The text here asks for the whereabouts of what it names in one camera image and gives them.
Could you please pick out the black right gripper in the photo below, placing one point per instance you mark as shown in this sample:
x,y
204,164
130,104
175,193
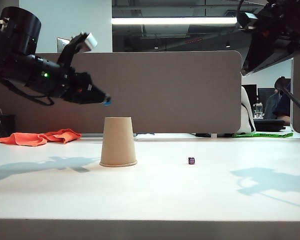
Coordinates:
x,y
272,27

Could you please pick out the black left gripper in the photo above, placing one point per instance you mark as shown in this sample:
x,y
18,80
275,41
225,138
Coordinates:
x,y
77,87

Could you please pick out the small blue die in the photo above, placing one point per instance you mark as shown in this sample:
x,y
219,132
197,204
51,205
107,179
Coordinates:
x,y
107,102

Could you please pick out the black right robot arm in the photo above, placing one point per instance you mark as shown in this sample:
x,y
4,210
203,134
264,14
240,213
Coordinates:
x,y
298,15

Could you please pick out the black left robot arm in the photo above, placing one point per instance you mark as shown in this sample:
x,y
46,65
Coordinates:
x,y
22,65

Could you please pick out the upside-down brown paper cup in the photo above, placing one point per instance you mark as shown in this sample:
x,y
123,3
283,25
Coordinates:
x,y
118,143

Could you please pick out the small purple die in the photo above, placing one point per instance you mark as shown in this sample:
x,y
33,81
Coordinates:
x,y
191,161

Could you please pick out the black computer monitor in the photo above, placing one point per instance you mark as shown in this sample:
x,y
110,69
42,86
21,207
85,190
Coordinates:
x,y
251,92
263,95

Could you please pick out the black pendant ceiling lamp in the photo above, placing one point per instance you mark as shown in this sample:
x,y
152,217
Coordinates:
x,y
227,45

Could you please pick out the seated person in blue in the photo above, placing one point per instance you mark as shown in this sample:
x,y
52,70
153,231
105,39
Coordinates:
x,y
272,107

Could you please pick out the clear water bottle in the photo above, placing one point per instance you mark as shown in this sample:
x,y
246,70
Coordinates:
x,y
258,111

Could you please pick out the black diagonal pole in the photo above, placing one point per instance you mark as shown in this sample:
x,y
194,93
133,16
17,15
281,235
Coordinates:
x,y
296,100

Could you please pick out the flat black desk object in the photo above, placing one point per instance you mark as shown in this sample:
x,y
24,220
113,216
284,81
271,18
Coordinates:
x,y
268,125

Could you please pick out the wide brown desk divider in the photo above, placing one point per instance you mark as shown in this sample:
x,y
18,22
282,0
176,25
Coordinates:
x,y
165,92

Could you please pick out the green tape strip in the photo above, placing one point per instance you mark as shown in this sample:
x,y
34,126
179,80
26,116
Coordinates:
x,y
265,135

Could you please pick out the crumpled orange cloth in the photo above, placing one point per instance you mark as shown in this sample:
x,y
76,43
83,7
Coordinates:
x,y
27,139

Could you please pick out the long ceiling light strip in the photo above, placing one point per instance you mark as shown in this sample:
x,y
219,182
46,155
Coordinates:
x,y
175,20

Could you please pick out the dark box with clutter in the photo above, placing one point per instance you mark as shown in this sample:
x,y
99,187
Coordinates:
x,y
2,125

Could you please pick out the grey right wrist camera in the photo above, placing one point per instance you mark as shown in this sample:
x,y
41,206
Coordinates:
x,y
247,19

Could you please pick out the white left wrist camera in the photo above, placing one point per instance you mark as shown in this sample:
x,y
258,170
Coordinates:
x,y
88,42

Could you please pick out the metal wall outlet plate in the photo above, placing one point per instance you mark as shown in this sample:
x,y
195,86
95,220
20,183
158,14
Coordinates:
x,y
60,43

